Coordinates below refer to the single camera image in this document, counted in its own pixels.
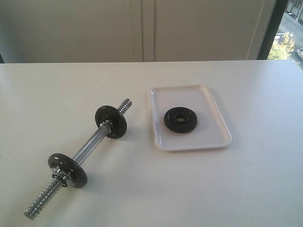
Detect chrome spinlock collar nut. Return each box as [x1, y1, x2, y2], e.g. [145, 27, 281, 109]
[52, 166, 71, 187]

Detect black plastic disc wheel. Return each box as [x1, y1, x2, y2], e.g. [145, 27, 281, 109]
[95, 105, 127, 139]

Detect dark window frame post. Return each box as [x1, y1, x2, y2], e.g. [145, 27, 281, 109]
[257, 0, 288, 60]

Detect chrome threaded dumbbell bar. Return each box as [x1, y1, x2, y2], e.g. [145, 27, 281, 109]
[24, 98, 132, 220]

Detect black weight plate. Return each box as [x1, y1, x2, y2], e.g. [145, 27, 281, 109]
[48, 153, 88, 188]
[164, 107, 197, 133]

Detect white rectangular plastic tray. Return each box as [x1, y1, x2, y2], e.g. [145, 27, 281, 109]
[149, 85, 232, 152]

